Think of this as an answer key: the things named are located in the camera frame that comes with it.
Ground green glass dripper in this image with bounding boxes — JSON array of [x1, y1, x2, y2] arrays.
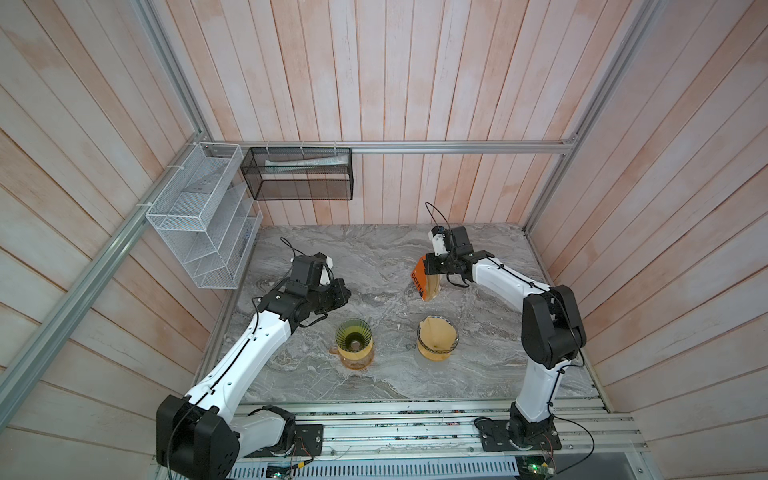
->
[[335, 319, 373, 353]]

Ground orange coffee filter box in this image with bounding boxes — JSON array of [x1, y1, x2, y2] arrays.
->
[[411, 256, 429, 302]]

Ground orange glass pitcher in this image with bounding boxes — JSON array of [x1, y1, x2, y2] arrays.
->
[[329, 346, 374, 370]]

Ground brown paper coffee filter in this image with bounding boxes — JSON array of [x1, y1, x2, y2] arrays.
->
[[417, 316, 459, 361]]

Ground clear glass dripper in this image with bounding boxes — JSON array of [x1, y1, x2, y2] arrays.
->
[[417, 325, 459, 353]]

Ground wooden ring dripper stand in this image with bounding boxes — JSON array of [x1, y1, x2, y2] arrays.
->
[[418, 345, 452, 362]]

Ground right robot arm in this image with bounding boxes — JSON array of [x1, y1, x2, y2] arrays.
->
[[423, 226, 587, 425]]

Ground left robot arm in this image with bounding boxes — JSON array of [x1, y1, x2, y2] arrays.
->
[[156, 253, 351, 479]]

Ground brown paper filter stack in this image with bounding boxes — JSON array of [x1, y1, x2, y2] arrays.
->
[[423, 275, 441, 302]]

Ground paper in black basket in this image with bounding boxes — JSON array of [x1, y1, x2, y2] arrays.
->
[[262, 155, 350, 174]]

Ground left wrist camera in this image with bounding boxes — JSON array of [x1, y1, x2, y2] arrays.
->
[[315, 252, 334, 286]]

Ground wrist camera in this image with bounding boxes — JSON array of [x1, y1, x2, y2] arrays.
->
[[430, 225, 450, 257], [315, 252, 334, 286]]

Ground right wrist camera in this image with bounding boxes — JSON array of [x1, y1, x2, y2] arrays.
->
[[430, 225, 450, 257]]

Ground right camera cable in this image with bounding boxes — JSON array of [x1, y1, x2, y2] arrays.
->
[[424, 201, 452, 229]]

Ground black wire mesh basket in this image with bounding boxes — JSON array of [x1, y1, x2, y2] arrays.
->
[[240, 146, 355, 202]]

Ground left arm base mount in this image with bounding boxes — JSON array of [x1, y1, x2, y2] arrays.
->
[[235, 405, 324, 458]]

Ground white wire mesh shelf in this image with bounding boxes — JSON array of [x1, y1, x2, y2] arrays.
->
[[147, 142, 263, 290]]

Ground aluminium rail base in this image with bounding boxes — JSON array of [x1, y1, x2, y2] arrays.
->
[[235, 396, 660, 479]]

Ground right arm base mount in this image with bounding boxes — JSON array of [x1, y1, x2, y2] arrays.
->
[[473, 403, 562, 452]]

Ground perforated cable duct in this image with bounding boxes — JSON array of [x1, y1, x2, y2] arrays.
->
[[228, 457, 520, 479]]

